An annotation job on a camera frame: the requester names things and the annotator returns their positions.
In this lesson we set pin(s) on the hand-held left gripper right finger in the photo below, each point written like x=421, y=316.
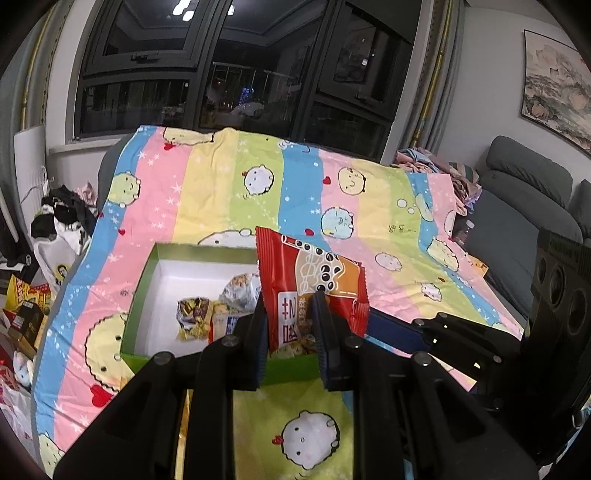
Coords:
x=323, y=341

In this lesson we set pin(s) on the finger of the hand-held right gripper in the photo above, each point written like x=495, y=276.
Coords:
x=397, y=332
x=480, y=383

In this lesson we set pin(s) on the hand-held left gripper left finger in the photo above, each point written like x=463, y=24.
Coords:
x=258, y=341

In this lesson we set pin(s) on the clear crinkled snack packet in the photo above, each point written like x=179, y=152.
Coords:
x=240, y=290

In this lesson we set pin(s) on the gold crinkled snack packet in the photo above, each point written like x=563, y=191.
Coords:
x=196, y=318

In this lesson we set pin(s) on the red orange snack packet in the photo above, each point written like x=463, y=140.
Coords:
x=309, y=272

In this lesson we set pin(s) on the green cardboard box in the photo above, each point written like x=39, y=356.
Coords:
x=184, y=281

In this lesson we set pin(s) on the orange blue snack packet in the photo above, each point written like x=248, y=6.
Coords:
x=220, y=326

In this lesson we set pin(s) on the small yellow box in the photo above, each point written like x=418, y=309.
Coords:
x=479, y=267

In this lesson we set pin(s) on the dark bottle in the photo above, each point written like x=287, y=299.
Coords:
x=465, y=230

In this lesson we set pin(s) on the grey sofa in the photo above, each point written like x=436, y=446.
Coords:
x=517, y=207

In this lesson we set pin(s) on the striped cartoon printed blanket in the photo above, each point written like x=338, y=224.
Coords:
x=207, y=194

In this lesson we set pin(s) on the pile of folded clothes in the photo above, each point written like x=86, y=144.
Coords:
x=438, y=170

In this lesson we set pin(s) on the white printed cloth bag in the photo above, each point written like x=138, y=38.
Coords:
x=57, y=263

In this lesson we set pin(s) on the pile of black white clothes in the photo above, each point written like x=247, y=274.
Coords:
x=64, y=212

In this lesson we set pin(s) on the black box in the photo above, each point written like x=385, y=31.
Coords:
x=25, y=323

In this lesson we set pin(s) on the yellow red snack bag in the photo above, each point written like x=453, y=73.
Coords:
x=27, y=293

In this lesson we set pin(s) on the white plush toy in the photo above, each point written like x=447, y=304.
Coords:
x=23, y=369

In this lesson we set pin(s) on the black bag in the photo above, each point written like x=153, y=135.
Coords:
x=14, y=244

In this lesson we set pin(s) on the grey curtain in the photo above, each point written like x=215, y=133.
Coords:
x=23, y=92
x=438, y=69

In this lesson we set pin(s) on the dark framed window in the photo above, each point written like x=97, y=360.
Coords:
x=258, y=69

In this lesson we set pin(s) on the white board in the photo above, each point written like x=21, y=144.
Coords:
x=30, y=161

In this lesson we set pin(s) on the landscape wall painting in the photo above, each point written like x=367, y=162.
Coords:
x=558, y=87

